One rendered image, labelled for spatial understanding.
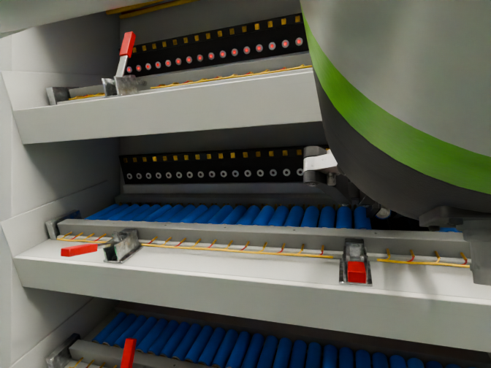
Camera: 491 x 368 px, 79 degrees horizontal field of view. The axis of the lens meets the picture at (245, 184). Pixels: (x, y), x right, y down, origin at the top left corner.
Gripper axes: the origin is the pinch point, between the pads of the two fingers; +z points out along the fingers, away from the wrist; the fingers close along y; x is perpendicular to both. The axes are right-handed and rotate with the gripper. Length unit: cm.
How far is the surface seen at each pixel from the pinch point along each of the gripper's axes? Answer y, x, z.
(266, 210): -14.0, -0.5, 6.3
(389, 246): 0.2, -4.6, 0.1
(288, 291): -8.9, -9.4, -3.6
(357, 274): -3.0, -7.0, -10.0
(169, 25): -34.3, 33.6, 7.6
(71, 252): -29.1, -7.0, -9.7
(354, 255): -3.1, -5.7, -3.3
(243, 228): -15.0, -3.5, 0.3
